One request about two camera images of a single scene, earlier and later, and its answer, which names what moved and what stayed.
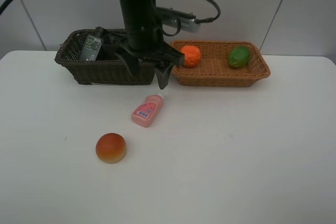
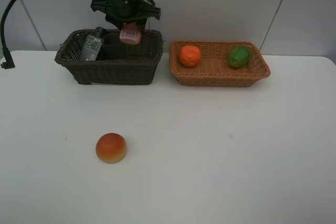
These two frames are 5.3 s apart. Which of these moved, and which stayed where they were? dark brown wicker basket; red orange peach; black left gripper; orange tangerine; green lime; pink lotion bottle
Moved: black left gripper; pink lotion bottle
Stayed: orange tangerine; green lime; red orange peach; dark brown wicker basket
